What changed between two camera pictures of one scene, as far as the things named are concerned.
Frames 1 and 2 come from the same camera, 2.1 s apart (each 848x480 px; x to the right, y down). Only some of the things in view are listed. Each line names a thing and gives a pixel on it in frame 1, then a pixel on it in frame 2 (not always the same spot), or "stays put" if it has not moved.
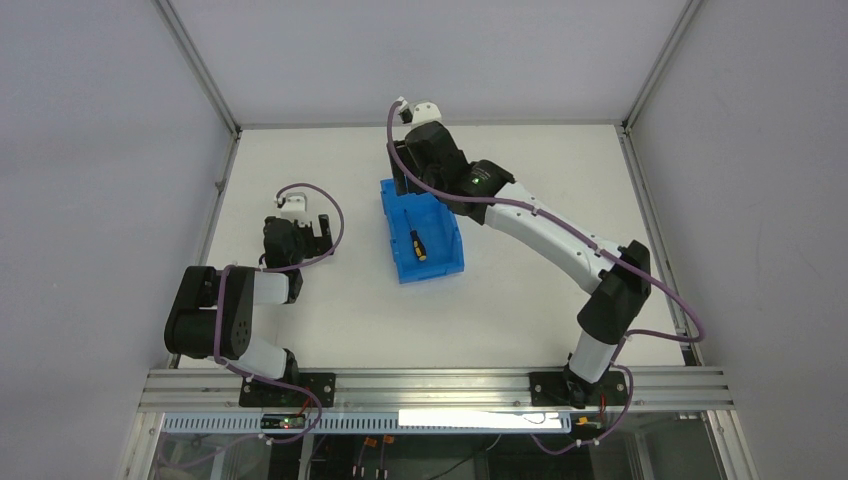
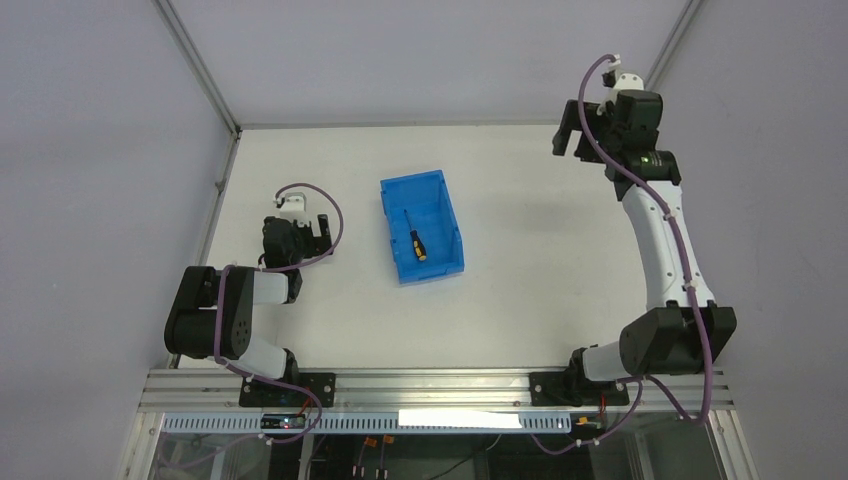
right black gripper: x=400 y=168 → x=589 y=132
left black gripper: x=315 y=239 stays put
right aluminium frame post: x=625 y=138 stays put
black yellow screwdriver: x=418 y=247 stays put
